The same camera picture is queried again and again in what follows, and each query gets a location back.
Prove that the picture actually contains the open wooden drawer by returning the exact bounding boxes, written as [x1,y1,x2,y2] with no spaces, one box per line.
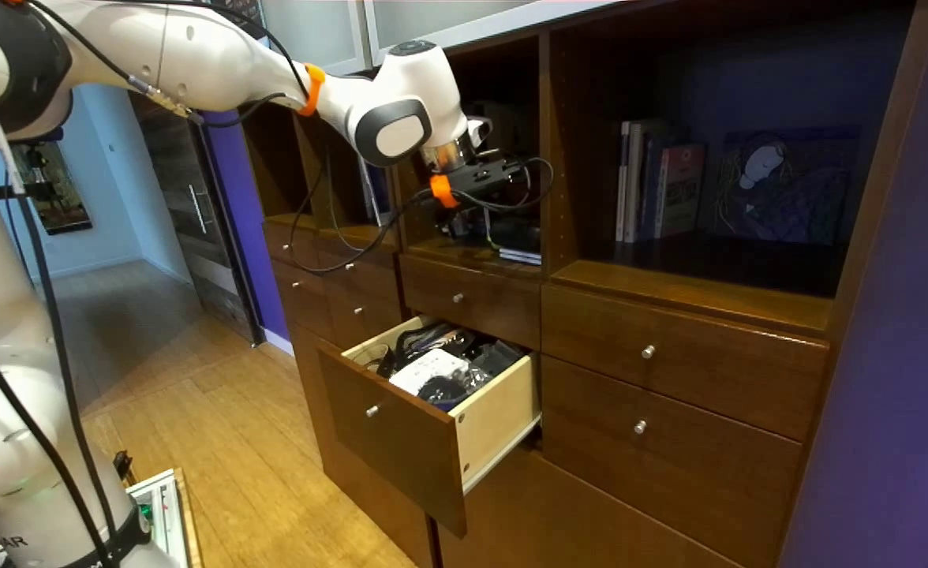
[318,319,539,536]

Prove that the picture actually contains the dark wooden shelf cabinet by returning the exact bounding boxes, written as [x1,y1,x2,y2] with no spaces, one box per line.
[262,0,928,568]

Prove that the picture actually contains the dark picture on shelf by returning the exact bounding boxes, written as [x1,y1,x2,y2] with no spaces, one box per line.
[711,126,861,246]

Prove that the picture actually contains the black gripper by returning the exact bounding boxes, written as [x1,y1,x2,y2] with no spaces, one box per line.
[434,157,539,252]

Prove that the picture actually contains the framed wall picture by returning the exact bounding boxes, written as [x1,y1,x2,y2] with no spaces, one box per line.
[16,143,93,235]

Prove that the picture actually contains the upright books on shelf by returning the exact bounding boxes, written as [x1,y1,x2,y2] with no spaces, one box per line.
[612,119,703,246]

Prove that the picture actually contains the white box on floor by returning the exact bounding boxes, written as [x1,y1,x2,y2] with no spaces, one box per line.
[122,469,201,568]

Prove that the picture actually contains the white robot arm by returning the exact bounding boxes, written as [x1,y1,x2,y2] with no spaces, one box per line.
[0,0,506,568]

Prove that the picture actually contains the white paper label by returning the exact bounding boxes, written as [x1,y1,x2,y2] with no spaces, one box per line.
[389,348,465,394]

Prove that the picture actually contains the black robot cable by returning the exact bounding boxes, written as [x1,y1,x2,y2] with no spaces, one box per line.
[0,20,131,568]

